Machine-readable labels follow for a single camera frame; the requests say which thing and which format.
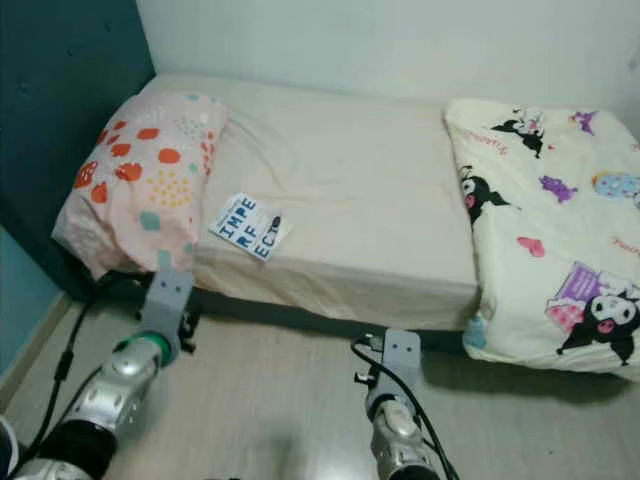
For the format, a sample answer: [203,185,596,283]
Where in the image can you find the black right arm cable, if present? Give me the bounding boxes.
[350,336,461,480]

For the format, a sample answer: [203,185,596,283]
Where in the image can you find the white book with blue letters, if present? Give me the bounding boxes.
[210,193,293,262]

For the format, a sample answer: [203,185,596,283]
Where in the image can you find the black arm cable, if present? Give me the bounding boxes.
[5,272,161,480]
[350,336,461,480]

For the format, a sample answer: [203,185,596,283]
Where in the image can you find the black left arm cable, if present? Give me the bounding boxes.
[5,272,161,480]

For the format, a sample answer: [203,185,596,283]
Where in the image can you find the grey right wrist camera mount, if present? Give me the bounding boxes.
[370,330,423,401]

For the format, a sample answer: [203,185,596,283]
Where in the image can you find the pink pillow with orange spots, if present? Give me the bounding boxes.
[52,92,229,279]

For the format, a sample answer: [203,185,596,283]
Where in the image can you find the teal upholstered headboard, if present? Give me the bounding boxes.
[0,0,156,301]

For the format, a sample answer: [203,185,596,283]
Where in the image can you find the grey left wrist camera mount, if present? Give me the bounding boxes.
[142,266,196,339]

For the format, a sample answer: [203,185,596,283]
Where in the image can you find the dark blue object with white trim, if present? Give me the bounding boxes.
[0,415,21,480]

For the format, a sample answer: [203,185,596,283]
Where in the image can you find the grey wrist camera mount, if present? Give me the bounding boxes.
[142,266,196,339]
[370,330,423,401]

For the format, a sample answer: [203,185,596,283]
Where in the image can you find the cream cartoon print blanket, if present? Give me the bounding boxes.
[443,97,640,376]

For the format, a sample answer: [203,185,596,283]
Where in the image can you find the bed with cream sheet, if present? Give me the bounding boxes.
[75,72,640,336]

